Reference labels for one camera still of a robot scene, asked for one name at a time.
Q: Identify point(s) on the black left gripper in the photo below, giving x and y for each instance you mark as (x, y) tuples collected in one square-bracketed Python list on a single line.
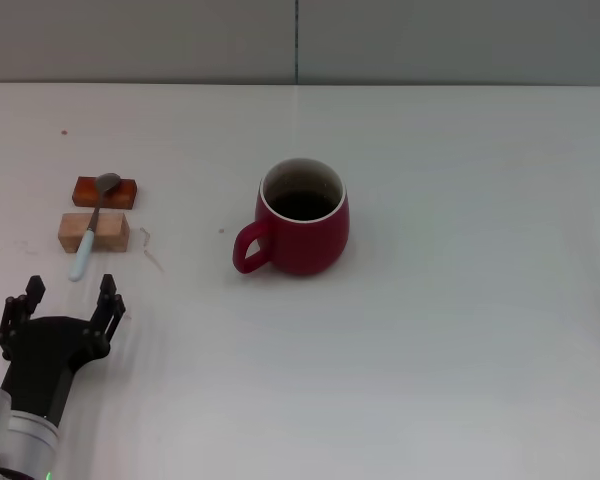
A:
[(45, 350)]

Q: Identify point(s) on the red ceramic coffee cup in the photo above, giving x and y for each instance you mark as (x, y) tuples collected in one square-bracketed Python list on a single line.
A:
[(305, 245)]

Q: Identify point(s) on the light wooden block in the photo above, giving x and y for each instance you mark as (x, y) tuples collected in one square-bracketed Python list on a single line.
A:
[(112, 232)]

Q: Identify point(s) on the dark red wooden block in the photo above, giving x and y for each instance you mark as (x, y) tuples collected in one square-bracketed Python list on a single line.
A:
[(120, 196)]

